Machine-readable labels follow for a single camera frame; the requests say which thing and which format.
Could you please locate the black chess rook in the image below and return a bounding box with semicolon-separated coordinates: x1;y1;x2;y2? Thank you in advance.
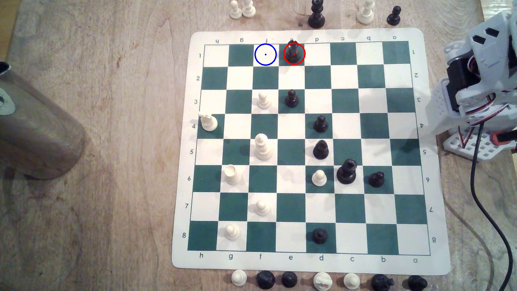
285;40;304;64

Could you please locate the white chess queen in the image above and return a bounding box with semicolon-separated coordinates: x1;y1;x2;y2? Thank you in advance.
254;133;272;161

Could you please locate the white chess rook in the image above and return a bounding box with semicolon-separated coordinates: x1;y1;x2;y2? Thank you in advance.
223;164;242;186

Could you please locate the green white chess board mat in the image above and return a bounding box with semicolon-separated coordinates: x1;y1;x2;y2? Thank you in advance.
171;27;451;276

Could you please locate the white chess knight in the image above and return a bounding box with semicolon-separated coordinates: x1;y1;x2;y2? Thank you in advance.
198;112;219;132
313;272;333;291

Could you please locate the black chess piece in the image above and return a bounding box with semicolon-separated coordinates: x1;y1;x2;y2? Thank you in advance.
256;270;276;290

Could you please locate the tall white chess piece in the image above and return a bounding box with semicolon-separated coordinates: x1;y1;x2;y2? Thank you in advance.
356;0;375;24

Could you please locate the black chess knight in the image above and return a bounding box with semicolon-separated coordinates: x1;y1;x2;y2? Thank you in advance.
407;275;428;291
371;274;395;291

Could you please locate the black pawn d5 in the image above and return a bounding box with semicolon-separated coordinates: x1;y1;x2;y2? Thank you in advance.
313;140;330;160

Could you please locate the brown cylindrical pole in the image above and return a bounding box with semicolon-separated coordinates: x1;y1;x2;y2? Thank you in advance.
0;61;86;180

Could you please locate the red black table clamp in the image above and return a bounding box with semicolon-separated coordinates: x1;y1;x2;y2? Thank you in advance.
491;130;517;145

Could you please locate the red white servo wire bundle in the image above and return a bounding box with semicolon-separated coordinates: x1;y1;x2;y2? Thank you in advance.
458;126;478;149

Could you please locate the black cable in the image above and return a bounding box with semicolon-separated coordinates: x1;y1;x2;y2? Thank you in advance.
471;121;517;269

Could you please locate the white perforated base plate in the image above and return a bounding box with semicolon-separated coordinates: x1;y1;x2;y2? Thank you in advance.
442;129;517;163

